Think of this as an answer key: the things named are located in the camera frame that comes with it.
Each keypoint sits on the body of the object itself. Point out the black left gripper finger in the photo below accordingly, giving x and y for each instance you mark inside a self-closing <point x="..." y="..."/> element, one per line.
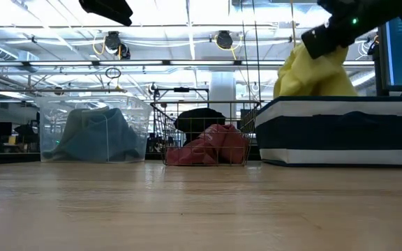
<point x="110" y="8"/>

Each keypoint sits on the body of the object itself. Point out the yellow cloth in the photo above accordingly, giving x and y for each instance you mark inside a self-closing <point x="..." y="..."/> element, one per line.
<point x="309" y="76"/>

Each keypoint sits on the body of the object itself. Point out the teal cloth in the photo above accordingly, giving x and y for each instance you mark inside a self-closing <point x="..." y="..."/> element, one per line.
<point x="103" y="136"/>

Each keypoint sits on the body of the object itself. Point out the black cloth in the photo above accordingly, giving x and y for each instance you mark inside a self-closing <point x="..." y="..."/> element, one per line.
<point x="199" y="120"/>

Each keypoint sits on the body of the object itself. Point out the maroon pink cloth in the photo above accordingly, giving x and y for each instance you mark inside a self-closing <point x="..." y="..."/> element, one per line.
<point x="218" y="143"/>

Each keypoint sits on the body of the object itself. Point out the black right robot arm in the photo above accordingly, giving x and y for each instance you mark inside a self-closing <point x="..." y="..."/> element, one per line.
<point x="389" y="14"/>

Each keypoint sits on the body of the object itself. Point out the navy white striped fabric bin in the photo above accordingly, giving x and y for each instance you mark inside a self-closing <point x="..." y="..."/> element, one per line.
<point x="337" y="132"/>

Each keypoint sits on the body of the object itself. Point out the clear plastic storage bin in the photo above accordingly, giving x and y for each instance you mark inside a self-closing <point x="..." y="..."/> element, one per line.
<point x="51" y="115"/>

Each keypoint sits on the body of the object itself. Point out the black cart frame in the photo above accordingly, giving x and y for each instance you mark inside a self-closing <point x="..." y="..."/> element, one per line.
<point x="181" y="89"/>

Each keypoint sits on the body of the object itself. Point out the black aluminium table frame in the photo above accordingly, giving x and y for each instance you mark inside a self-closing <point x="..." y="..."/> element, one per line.
<point x="9" y="158"/>

